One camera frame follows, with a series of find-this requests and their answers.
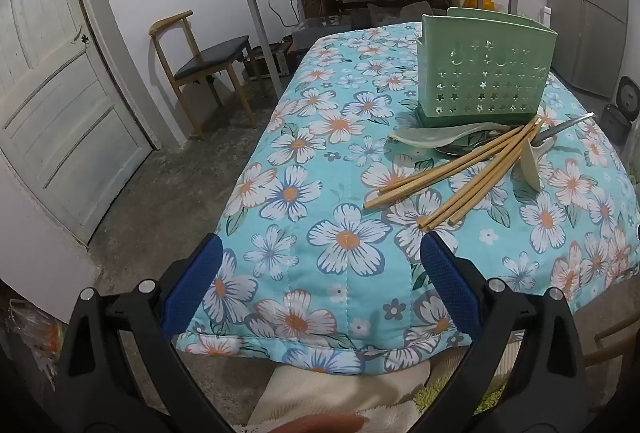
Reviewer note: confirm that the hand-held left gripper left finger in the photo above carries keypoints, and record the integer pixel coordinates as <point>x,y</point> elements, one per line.
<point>195,283</point>

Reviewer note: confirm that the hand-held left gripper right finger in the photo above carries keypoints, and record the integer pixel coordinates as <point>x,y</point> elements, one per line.
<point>450,283</point>

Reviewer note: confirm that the bundle of bamboo chopsticks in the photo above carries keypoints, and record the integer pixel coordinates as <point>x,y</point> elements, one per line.
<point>480,173</point>

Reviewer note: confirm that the cream ceramic soup spoon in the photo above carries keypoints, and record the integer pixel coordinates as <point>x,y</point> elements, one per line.
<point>531,163</point>
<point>440,135</point>

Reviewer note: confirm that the metal spoon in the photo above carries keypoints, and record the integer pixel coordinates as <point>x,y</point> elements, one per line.
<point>570,123</point>

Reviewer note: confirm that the green plastic utensil holder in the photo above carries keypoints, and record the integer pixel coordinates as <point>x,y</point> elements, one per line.
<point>480,73</point>

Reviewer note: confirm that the cream and green shaggy rug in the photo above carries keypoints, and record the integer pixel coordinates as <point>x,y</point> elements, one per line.
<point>450,393</point>

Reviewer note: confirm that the clear bag with orange contents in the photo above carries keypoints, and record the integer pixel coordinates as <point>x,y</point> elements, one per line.
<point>35,343</point>

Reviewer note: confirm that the floral turquoise blanket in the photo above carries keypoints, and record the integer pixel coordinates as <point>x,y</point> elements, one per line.
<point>325,163</point>

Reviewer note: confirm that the light wooden chair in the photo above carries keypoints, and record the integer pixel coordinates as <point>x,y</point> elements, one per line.
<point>612,345</point>

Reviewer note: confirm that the person's bare foot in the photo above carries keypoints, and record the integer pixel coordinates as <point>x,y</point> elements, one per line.
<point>310,425</point>

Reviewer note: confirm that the white panelled door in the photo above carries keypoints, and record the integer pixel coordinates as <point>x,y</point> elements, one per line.
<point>60,103</point>

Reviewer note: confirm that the wooden chair with black seat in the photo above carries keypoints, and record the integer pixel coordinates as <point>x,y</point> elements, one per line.
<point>210,58</point>

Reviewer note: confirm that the crumpled clear plastic sheet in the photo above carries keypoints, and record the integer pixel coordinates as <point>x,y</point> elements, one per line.
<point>400,13</point>

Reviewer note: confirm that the clear plastic storage box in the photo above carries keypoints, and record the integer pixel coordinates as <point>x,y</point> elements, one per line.
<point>312,30</point>

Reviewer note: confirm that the white plastic appliance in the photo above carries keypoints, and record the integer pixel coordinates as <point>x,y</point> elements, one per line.
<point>547,16</point>

